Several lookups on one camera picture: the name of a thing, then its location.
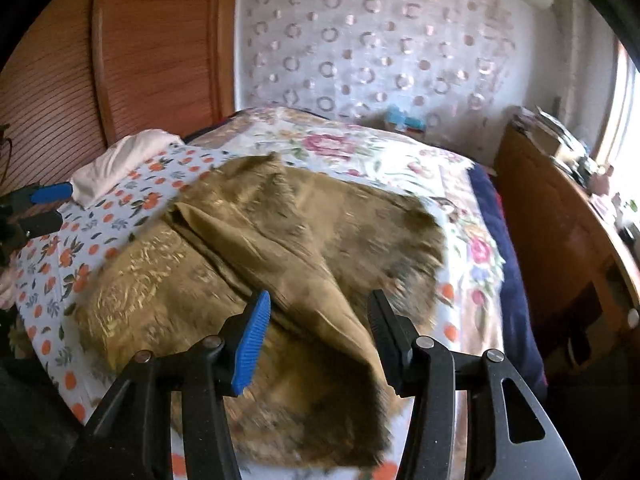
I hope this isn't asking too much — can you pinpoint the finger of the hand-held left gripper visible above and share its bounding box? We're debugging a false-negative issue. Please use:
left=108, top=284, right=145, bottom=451
left=15, top=183, right=74, bottom=207
left=17, top=210, right=64, bottom=240

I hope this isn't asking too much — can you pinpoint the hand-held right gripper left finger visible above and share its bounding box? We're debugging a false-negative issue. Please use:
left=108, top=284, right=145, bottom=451
left=60, top=290, right=272, bottom=480

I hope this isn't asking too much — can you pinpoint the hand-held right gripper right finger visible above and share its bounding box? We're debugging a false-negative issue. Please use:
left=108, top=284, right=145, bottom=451
left=367, top=289, right=583, bottom=480

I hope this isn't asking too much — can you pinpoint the brown gold-patterned garment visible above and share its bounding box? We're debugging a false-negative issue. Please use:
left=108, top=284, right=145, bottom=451
left=75, top=151, right=448, bottom=468

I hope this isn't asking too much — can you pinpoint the orange-print white bed sheet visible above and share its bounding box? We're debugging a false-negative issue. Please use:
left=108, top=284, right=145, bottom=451
left=12, top=142, right=501, bottom=480

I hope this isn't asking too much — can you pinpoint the white pillow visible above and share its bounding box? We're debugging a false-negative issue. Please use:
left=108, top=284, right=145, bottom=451
left=71, top=129, right=183, bottom=209

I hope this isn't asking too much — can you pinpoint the dark blue blanket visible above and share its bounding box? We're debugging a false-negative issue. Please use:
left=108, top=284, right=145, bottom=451
left=467, top=165, right=548, bottom=401

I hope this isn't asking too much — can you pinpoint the wooden wardrobe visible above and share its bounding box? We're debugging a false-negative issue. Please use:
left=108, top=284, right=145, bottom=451
left=0, top=0, right=241, bottom=201

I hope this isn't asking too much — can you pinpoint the wooden desk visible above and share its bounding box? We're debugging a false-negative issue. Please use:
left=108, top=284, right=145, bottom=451
left=495, top=120, right=640, bottom=361

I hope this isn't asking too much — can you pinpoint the pile of desk clutter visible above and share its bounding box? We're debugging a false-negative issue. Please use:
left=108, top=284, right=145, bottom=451
left=512, top=105, right=640, bottom=241

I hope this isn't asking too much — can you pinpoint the white circle-patterned curtain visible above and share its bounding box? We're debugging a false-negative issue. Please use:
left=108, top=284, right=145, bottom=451
left=235, top=0, right=556, bottom=151

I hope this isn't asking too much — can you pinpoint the window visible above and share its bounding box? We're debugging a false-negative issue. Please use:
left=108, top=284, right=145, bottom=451
left=595, top=35, right=640, bottom=196

